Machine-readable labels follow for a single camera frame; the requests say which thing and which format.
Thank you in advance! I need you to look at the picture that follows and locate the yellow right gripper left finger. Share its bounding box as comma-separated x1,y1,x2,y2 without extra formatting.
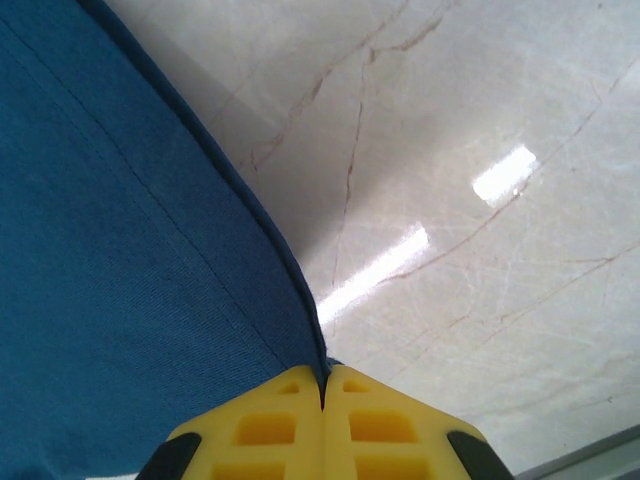
142,364,325,480

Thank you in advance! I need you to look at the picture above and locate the navy blue printed t-shirt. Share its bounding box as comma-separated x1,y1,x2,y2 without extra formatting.
0,0,346,480

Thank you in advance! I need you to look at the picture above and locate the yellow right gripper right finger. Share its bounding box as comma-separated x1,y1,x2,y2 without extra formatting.
323,364,516,480

